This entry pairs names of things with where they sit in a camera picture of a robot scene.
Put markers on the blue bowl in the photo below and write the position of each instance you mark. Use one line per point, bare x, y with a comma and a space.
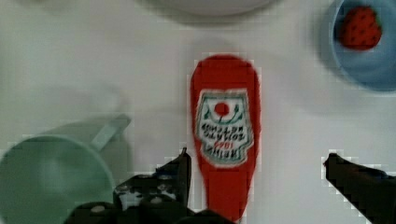
372, 69

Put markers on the red plush ketchup bottle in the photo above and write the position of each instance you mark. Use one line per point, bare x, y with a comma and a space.
226, 128

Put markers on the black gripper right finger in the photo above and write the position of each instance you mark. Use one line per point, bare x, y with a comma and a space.
370, 190

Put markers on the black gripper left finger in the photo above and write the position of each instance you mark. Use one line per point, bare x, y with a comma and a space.
159, 198

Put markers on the green mug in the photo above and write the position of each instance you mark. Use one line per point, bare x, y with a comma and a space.
45, 176

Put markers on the strawberry in bowl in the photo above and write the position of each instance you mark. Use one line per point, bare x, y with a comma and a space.
360, 29

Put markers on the large grey plate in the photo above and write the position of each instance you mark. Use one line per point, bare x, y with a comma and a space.
212, 7

